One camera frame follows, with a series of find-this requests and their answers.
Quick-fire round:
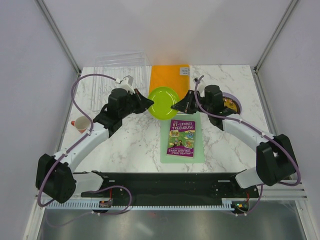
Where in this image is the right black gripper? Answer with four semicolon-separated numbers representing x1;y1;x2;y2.
172;90;212;115

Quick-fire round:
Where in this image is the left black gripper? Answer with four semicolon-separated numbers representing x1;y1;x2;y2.
120;88;154;119

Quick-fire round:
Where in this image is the green plate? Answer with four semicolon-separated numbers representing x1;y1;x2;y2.
148;86;180;120

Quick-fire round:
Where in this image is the lilac plastic plate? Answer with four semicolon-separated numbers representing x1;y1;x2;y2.
222;92;242;114

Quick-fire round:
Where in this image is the brown patterned plate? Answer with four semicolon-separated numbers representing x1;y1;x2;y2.
223;97;238;112

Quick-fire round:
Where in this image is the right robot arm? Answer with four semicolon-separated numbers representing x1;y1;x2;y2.
171;85;301;197

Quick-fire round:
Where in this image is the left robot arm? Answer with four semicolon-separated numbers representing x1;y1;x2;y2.
35;88;154;204

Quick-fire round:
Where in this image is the orange folder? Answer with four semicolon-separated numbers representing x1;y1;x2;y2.
149;64;190;103

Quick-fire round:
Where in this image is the mint green clipboard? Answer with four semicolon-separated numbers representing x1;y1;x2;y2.
160;113;205;164

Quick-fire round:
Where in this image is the purple treehouse book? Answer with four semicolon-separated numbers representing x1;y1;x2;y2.
166;119;196;158

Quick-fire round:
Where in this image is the orange and white mug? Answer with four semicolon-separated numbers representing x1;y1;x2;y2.
70;116;91;134

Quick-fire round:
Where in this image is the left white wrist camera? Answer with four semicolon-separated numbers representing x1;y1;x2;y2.
115;75;135;95

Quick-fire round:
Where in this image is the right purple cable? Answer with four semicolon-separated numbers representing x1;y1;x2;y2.
193;74;302;187

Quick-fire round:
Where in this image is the purple cable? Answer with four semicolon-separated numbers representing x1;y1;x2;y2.
193;74;302;187
36;73;121;208

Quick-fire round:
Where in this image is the white wire dish rack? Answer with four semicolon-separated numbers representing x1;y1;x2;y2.
91;52;149;112

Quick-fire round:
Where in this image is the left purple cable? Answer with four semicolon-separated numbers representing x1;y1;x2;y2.
36;73;121;208

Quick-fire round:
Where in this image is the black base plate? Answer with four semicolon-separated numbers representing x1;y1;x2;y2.
81;172;259;205

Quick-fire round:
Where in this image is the white slotted cable duct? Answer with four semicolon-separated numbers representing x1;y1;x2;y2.
46;198;245;211

